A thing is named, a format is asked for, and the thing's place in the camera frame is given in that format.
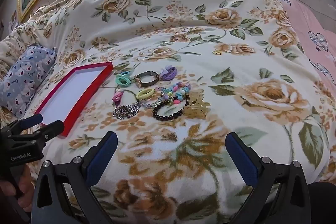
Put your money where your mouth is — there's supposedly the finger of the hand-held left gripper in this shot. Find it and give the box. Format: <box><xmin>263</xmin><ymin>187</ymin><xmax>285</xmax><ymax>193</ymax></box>
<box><xmin>5</xmin><ymin>113</ymin><xmax>44</xmax><ymax>134</ymax></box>
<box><xmin>34</xmin><ymin>120</ymin><xmax>65</xmax><ymax>141</ymax></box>

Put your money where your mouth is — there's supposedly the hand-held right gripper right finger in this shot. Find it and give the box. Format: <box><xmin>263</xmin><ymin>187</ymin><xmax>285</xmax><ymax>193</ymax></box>
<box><xmin>225</xmin><ymin>132</ymin><xmax>311</xmax><ymax>224</ymax></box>

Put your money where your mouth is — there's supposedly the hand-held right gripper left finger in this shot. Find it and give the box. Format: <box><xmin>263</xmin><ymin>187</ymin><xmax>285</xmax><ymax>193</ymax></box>
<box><xmin>31</xmin><ymin>131</ymin><xmax>118</xmax><ymax>224</ymax></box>

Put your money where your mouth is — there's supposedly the red jewelry tray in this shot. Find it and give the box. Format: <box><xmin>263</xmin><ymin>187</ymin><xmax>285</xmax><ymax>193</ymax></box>
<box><xmin>34</xmin><ymin>62</ymin><xmax>114</xmax><ymax>139</ymax></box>

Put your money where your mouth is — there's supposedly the silver chain necklace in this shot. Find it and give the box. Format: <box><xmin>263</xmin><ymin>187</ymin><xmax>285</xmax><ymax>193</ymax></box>
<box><xmin>112</xmin><ymin>101</ymin><xmax>143</xmax><ymax>119</ymax></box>

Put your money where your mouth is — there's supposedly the pink hair clip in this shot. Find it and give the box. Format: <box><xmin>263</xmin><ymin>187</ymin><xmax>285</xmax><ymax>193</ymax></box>
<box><xmin>113</xmin><ymin>88</ymin><xmax>125</xmax><ymax>105</ymax></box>

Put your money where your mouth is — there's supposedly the yellow-green hair tie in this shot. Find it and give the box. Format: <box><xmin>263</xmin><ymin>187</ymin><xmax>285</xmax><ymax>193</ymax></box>
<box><xmin>136</xmin><ymin>88</ymin><xmax>156</xmax><ymax>101</ymax></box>

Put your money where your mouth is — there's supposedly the gold hair claw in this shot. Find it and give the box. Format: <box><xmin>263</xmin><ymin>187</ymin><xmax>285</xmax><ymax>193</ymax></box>
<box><xmin>182</xmin><ymin>93</ymin><xmax>211</xmax><ymax>119</ymax></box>

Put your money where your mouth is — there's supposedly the black bead bracelet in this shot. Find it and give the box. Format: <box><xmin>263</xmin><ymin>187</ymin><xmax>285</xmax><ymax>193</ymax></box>
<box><xmin>152</xmin><ymin>97</ymin><xmax>191</xmax><ymax>122</ymax></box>

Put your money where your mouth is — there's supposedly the mint hair tie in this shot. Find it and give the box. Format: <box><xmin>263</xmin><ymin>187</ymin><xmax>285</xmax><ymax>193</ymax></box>
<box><xmin>115</xmin><ymin>72</ymin><xmax>134</xmax><ymax>88</ymax></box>

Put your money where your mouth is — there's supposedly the wristwatch with metal band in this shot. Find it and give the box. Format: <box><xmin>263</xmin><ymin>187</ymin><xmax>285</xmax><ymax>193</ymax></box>
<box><xmin>133</xmin><ymin>71</ymin><xmax>160</xmax><ymax>88</ymax></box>

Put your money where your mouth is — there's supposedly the colourful chunky bead bracelet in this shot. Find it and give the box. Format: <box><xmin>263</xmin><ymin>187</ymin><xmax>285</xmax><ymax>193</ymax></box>
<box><xmin>160</xmin><ymin>91</ymin><xmax>189</xmax><ymax>106</ymax></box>

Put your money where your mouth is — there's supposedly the person's left hand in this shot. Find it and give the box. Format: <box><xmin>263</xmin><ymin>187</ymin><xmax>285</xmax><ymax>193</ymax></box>
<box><xmin>0</xmin><ymin>165</ymin><xmax>36</xmax><ymax>214</ymax></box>

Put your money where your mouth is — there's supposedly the grey bear print pillow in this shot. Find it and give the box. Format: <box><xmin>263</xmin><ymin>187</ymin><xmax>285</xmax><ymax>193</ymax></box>
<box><xmin>0</xmin><ymin>43</ymin><xmax>58</xmax><ymax>119</ymax></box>

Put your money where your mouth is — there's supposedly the floral blanket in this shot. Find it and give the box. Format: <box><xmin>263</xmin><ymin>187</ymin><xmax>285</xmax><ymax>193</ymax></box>
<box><xmin>0</xmin><ymin>0</ymin><xmax>336</xmax><ymax>224</ymax></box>

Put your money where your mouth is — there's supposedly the pink heart print sheet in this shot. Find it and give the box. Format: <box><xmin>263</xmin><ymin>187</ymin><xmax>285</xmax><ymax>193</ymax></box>
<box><xmin>270</xmin><ymin>0</ymin><xmax>336</xmax><ymax>88</ymax></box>

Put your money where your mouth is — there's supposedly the pastel crystal bead bracelet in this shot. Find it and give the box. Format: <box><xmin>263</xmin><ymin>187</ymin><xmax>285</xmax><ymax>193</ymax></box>
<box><xmin>142</xmin><ymin>82</ymin><xmax>191</xmax><ymax>109</ymax></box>

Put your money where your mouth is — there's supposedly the purple hair tie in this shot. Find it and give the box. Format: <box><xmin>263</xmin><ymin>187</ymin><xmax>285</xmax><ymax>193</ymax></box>
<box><xmin>160</xmin><ymin>64</ymin><xmax>178</xmax><ymax>81</ymax></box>

